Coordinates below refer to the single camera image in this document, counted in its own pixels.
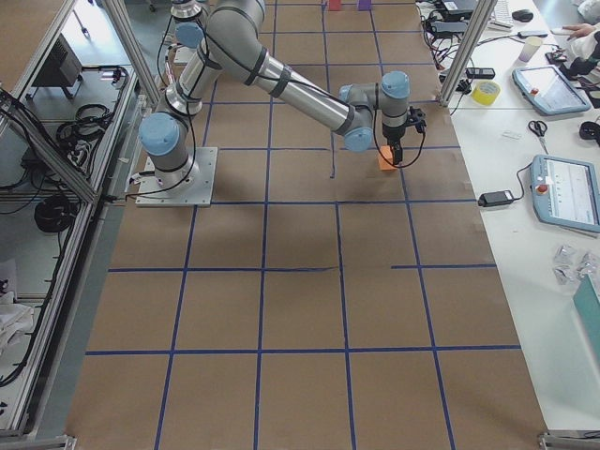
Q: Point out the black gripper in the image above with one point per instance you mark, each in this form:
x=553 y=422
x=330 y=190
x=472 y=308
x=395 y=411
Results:
x=392 y=136

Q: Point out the orange foam cube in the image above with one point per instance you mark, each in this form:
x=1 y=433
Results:
x=386 y=159

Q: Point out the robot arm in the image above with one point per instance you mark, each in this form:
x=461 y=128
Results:
x=224 y=38
x=190 y=17

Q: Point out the yellow tape roll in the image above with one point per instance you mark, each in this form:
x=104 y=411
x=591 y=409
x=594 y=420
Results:
x=486 y=92

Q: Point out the black power adapter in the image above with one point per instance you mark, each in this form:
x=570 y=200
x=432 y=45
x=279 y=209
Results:
x=495 y=198

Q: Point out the purple foam cube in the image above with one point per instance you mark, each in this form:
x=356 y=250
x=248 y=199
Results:
x=364 y=5

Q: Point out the teach pendant tablet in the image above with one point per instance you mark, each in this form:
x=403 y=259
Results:
x=548 y=90
x=565 y=192

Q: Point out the white paper cup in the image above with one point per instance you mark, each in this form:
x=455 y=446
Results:
x=530 y=47

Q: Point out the person hand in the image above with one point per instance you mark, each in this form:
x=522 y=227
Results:
x=580 y=30

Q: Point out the black handled scissors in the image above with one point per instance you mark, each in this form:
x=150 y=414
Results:
x=539 y=129

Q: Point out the aluminium frame post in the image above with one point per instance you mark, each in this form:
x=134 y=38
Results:
x=475 y=29

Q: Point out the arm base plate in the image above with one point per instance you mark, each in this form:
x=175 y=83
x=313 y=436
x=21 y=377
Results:
x=191 y=185

